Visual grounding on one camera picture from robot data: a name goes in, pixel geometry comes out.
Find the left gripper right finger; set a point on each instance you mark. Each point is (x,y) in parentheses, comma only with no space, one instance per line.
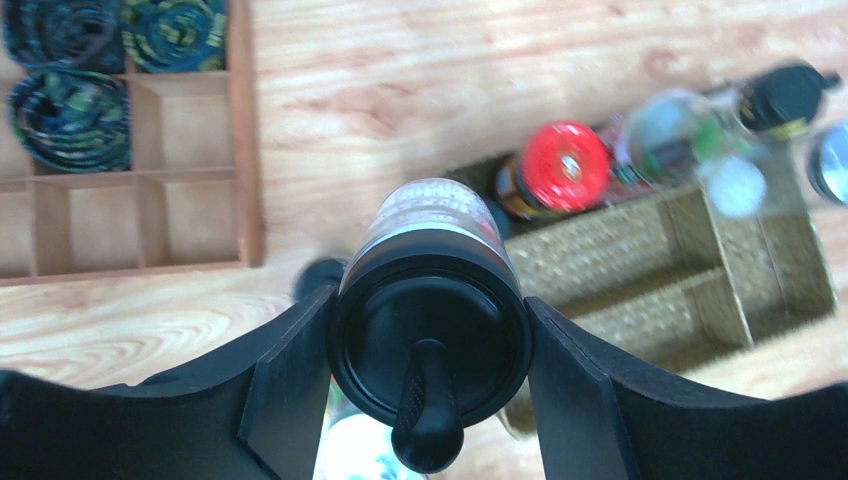
(603,413)

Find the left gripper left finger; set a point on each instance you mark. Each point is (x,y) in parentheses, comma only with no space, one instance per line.
(250,409)

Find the black cap shaker bottle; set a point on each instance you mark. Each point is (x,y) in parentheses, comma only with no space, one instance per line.
(430,334)

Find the small black cap spice jar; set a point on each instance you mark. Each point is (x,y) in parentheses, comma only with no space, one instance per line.
(501,218)

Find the red cap sauce bottle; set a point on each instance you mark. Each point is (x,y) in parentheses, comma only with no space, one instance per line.
(563,169)

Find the tall black cap oil bottle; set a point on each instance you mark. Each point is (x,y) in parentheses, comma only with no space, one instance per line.
(679,137)

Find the black cap shaker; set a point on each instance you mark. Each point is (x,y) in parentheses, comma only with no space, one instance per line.
(781,103)

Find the silver lid salt jar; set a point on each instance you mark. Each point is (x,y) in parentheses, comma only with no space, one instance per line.
(355,446)

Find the woven divided basket tray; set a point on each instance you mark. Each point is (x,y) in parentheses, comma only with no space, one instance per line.
(673,282)

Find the wooden compartment organizer box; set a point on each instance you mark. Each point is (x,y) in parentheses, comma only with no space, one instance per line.
(188,201)

